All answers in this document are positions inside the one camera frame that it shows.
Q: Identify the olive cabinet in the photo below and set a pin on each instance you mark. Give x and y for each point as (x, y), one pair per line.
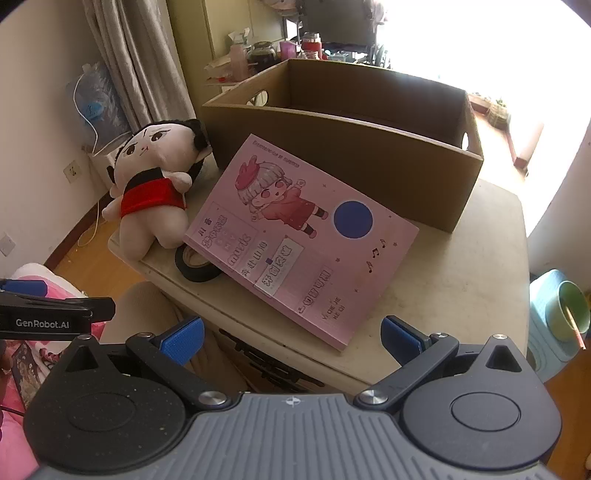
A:
(194, 37)

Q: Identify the clear water bottle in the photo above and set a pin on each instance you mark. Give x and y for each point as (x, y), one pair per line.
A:
(99, 106)

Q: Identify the woven basket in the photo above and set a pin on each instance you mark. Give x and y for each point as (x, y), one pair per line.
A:
(498, 113)

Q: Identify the grey curtain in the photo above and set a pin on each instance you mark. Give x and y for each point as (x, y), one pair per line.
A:
(138, 69)

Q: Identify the pale plastic bottle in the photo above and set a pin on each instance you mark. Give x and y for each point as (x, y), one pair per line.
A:
(239, 62)

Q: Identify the white water dispenser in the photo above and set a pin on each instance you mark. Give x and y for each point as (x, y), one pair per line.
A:
(101, 161)

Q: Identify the wall socket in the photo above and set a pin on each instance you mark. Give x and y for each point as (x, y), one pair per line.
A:
(73, 171)

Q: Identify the pink plastic cup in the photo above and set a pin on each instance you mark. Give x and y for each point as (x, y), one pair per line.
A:
(288, 48)

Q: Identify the beige desktop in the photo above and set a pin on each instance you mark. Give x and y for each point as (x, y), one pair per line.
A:
(452, 286)

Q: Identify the dark glass teapot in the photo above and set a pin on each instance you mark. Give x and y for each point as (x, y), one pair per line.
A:
(262, 57)

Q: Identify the black tape roll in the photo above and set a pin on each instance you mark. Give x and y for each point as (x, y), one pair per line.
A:
(184, 270)

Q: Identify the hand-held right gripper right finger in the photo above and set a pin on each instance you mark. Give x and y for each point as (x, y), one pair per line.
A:
(399, 339)

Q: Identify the pink illustrated book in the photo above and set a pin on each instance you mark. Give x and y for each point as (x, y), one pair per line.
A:
(300, 258)

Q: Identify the brown cardboard box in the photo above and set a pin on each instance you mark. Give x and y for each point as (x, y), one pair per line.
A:
(369, 152)

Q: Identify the light blue stool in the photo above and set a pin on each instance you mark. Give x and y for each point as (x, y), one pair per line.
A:
(542, 332)

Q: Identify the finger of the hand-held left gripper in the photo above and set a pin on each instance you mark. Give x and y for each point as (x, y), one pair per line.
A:
(23, 287)

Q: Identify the green cup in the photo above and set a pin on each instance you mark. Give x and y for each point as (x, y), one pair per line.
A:
(565, 318)

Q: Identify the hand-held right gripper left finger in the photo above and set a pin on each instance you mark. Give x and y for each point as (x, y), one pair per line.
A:
(184, 339)

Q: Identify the plush doll with red skirt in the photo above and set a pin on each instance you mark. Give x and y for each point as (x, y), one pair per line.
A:
(138, 147)

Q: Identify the wall switch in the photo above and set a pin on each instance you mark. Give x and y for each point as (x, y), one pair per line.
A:
(7, 244)

